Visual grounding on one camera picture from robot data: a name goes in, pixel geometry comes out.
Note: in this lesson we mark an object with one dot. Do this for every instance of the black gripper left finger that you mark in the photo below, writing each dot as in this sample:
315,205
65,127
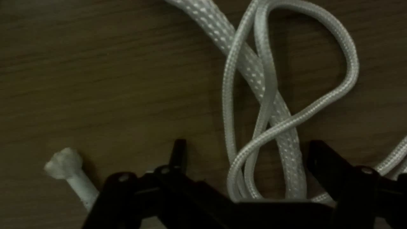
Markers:
166,193

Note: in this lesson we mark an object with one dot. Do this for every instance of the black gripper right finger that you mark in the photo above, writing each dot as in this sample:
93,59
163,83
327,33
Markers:
360,192

